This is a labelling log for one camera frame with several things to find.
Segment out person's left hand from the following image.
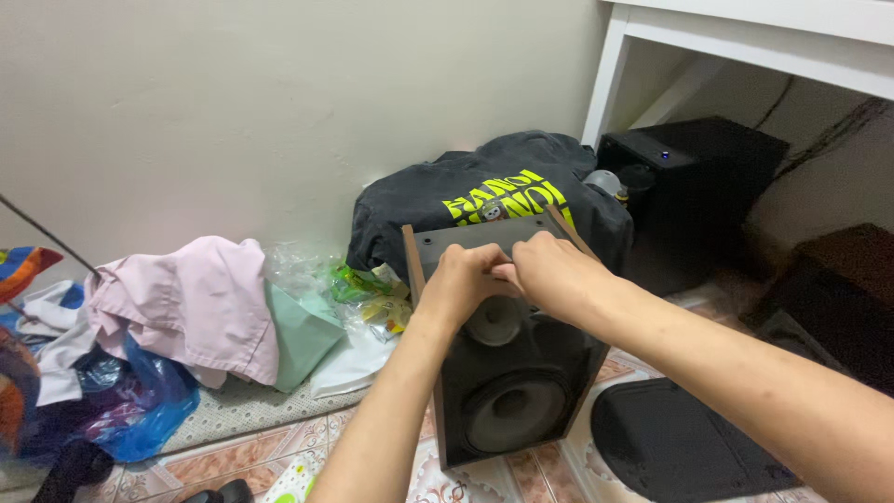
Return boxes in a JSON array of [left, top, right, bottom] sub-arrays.
[[416, 243, 515, 328]]

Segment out person's right hand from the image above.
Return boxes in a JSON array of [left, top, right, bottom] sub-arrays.
[[491, 231, 619, 326]]

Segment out wooden speaker with black front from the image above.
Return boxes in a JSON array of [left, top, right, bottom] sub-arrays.
[[401, 204, 610, 470]]

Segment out dark grey printed t-shirt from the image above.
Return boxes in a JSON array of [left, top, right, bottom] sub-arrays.
[[346, 130, 634, 284]]

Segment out clear plastic bag of snacks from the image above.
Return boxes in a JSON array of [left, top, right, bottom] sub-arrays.
[[265, 242, 414, 343]]

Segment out white plastic bag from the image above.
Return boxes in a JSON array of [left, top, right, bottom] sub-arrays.
[[309, 327, 399, 400]]

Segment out black subwoofer box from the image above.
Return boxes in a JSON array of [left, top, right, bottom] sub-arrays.
[[596, 116, 790, 297]]

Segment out mint green cloth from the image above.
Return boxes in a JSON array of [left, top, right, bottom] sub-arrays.
[[264, 279, 348, 394]]

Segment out black speaker grille cover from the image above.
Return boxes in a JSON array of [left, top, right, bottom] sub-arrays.
[[591, 378, 804, 503]]

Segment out white dotted floor mat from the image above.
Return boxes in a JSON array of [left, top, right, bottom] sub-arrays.
[[159, 377, 371, 455]]

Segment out pink shirt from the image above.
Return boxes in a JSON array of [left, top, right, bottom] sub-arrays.
[[84, 235, 280, 389]]

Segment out white and green toy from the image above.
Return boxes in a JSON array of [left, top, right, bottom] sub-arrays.
[[262, 457, 318, 503]]

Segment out white desk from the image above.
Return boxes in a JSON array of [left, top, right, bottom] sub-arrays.
[[581, 0, 894, 149]]

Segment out dark brown speaker cabinet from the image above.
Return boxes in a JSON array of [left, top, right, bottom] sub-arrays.
[[742, 223, 894, 396]]

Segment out black object on floor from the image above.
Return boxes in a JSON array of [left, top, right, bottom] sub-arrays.
[[182, 479, 254, 503]]

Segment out blue plastic bag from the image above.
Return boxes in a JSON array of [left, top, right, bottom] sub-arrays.
[[75, 334, 201, 463]]

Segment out white shirt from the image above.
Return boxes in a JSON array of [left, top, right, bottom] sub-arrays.
[[15, 280, 99, 408]]

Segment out colourful striped cloth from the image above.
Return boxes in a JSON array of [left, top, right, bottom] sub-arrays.
[[0, 246, 64, 305]]

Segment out black cloth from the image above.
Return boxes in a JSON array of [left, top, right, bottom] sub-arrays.
[[29, 440, 116, 503]]

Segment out black cables on wall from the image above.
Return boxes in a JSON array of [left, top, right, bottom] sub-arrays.
[[753, 75, 891, 184]]

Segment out thin black cable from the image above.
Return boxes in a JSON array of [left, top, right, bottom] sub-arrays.
[[0, 194, 103, 280]]

